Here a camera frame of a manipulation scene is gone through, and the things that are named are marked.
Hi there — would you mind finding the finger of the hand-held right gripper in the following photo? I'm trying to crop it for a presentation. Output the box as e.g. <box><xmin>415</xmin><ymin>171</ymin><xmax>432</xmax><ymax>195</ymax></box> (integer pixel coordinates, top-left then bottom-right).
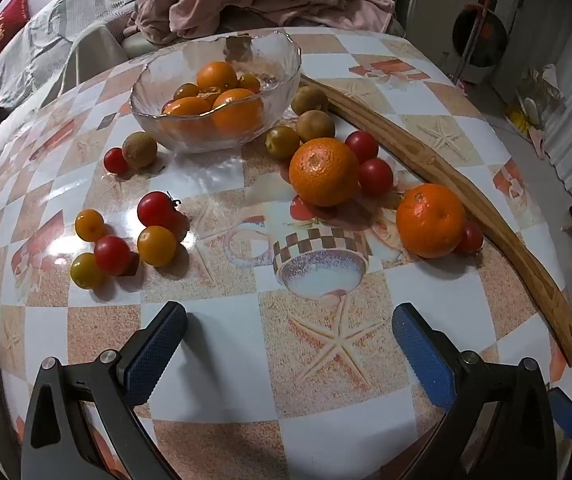
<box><xmin>547</xmin><ymin>386</ymin><xmax>572</xmax><ymax>442</ymax></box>

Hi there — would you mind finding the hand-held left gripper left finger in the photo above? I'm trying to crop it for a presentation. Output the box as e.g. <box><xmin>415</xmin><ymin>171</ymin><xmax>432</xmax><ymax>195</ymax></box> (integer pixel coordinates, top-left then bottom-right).
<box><xmin>20</xmin><ymin>301</ymin><xmax>189</xmax><ymax>480</ymax></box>

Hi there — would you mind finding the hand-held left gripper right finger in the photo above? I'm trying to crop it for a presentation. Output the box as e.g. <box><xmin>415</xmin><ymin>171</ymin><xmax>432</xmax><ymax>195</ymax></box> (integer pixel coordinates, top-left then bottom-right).
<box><xmin>392</xmin><ymin>302</ymin><xmax>572</xmax><ymax>480</ymax></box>

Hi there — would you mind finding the large orange mandarin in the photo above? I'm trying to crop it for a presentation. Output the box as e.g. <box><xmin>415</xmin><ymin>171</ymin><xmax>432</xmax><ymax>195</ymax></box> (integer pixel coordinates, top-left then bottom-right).
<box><xmin>395</xmin><ymin>183</ymin><xmax>467</xmax><ymax>259</ymax></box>
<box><xmin>288</xmin><ymin>137</ymin><xmax>361</xmax><ymax>208</ymax></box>

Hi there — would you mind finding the clear glass bowl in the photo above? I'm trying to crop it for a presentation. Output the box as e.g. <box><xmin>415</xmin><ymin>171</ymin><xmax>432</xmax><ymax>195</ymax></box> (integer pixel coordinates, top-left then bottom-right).
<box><xmin>130</xmin><ymin>31</ymin><xmax>303</xmax><ymax>154</ymax></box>

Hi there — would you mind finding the yellow-green cherry tomato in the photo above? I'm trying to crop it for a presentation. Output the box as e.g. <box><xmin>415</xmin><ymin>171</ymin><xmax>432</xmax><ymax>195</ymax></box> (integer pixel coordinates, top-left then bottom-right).
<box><xmin>70</xmin><ymin>252</ymin><xmax>106</xmax><ymax>291</ymax></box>
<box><xmin>265</xmin><ymin>125</ymin><xmax>301</xmax><ymax>161</ymax></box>

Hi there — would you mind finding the long wooden stick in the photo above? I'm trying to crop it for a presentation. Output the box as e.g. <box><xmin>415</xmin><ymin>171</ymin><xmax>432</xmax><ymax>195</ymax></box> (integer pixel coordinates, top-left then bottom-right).
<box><xmin>300</xmin><ymin>74</ymin><xmax>572</xmax><ymax>367</ymax></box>

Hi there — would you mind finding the red cherry tomato with stem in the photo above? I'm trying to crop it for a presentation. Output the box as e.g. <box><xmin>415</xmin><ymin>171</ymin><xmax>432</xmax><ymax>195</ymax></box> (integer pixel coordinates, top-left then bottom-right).
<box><xmin>136</xmin><ymin>190</ymin><xmax>183</xmax><ymax>228</ymax></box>

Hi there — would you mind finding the brown round fruit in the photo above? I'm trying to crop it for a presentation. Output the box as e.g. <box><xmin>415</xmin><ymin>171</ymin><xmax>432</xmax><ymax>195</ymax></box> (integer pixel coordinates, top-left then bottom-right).
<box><xmin>291</xmin><ymin>85</ymin><xmax>330</xmax><ymax>116</ymax></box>
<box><xmin>122</xmin><ymin>131</ymin><xmax>159</xmax><ymax>169</ymax></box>
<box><xmin>295</xmin><ymin>109</ymin><xmax>337</xmax><ymax>143</ymax></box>

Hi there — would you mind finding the white and yellow bags pile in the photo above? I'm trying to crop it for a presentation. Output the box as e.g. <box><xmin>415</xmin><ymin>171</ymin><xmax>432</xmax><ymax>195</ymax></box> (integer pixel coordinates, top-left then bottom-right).
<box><xmin>506</xmin><ymin>62</ymin><xmax>567</xmax><ymax>156</ymax></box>

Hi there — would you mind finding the beige sofa seat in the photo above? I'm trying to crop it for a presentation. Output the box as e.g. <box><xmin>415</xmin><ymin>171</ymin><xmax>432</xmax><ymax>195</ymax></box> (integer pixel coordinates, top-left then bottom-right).
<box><xmin>122</xmin><ymin>30</ymin><xmax>167</xmax><ymax>58</ymax></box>

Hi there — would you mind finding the white washing machine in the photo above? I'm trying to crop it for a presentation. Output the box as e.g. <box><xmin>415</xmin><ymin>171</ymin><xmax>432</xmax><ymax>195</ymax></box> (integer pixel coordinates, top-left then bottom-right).
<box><xmin>406</xmin><ymin>0</ymin><xmax>537</xmax><ymax>86</ymax></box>

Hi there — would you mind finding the sofa with grey cover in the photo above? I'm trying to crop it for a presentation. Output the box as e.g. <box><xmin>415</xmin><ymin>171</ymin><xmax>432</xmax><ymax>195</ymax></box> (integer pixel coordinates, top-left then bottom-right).
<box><xmin>0</xmin><ymin>0</ymin><xmax>141</xmax><ymax>176</ymax></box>

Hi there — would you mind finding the broom with red handle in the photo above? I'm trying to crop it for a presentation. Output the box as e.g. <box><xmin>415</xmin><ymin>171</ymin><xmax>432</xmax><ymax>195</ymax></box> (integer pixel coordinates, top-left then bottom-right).
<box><xmin>451</xmin><ymin>0</ymin><xmax>499</xmax><ymax>86</ymax></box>

